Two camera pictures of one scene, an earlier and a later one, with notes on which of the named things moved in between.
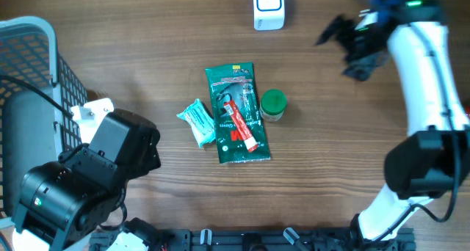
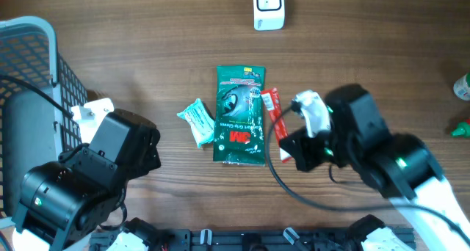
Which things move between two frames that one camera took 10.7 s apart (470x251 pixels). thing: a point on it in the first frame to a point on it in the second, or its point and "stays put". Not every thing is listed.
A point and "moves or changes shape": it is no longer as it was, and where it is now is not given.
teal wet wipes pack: [200, 120] stays put
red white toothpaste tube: [250, 142] to [272, 98]
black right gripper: [361, 66] to [296, 147]
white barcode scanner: [269, 8] stays put
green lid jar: [273, 103] to [462, 87]
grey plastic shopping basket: [34, 131] stays put
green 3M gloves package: [238, 83] moves or changes shape
